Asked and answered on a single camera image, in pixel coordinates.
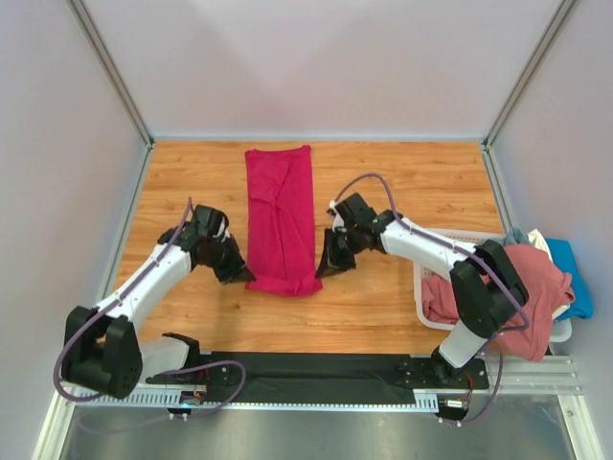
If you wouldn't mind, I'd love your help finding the white laundry basket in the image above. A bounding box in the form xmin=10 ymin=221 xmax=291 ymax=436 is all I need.
xmin=414 ymin=228 xmax=572 ymax=343

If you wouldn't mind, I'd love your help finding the dusty pink t shirt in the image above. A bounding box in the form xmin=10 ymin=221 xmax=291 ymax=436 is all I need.
xmin=449 ymin=244 xmax=575 ymax=362

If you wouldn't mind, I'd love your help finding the black base mat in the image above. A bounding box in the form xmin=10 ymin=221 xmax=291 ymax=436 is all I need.
xmin=201 ymin=352 xmax=433 ymax=403

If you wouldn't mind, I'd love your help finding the white slotted cable duct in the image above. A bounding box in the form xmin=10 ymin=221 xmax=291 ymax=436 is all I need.
xmin=76 ymin=388 xmax=440 ymax=414

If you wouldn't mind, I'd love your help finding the cream white t shirt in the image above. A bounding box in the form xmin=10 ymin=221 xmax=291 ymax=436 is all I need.
xmin=527 ymin=229 xmax=553 ymax=261

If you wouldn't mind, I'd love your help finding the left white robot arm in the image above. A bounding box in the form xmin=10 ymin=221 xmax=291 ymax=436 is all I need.
xmin=53 ymin=204 xmax=255 ymax=402

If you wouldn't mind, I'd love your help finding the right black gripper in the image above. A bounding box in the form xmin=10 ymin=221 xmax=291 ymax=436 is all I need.
xmin=316 ymin=228 xmax=364 ymax=282

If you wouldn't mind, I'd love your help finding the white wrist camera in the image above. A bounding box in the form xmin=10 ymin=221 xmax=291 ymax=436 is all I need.
xmin=213 ymin=217 xmax=229 ymax=242
xmin=327 ymin=200 xmax=345 ymax=231

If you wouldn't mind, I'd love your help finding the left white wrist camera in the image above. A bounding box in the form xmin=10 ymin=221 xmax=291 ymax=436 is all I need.
xmin=213 ymin=217 xmax=229 ymax=242

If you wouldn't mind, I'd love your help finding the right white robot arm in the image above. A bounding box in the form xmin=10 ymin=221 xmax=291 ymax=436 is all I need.
xmin=316 ymin=193 xmax=529 ymax=387

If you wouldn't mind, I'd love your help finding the magenta t shirt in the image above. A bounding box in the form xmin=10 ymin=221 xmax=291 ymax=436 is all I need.
xmin=245 ymin=145 xmax=322 ymax=297

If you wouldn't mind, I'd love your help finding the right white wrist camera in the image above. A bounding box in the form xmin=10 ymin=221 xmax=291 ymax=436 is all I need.
xmin=327 ymin=200 xmax=345 ymax=231

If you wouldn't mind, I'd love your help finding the aluminium frame rail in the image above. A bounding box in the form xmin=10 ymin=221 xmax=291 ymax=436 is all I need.
xmin=58 ymin=354 xmax=581 ymax=400

